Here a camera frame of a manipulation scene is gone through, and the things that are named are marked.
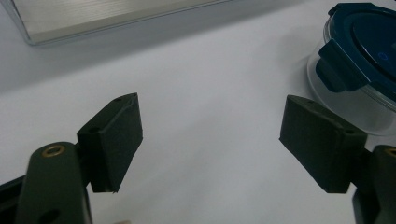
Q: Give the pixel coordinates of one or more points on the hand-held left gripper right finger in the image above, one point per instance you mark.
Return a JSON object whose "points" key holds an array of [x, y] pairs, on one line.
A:
{"points": [[320, 146]]}

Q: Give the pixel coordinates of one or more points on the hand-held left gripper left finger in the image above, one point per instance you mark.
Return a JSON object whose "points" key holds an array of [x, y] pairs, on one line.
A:
{"points": [[109, 146]]}

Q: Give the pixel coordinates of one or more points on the round glass container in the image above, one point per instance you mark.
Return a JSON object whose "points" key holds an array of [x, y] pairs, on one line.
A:
{"points": [[351, 105]]}

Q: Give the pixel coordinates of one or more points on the dark blue clip-on lid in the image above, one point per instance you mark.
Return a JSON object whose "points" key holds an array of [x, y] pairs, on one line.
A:
{"points": [[361, 46]]}

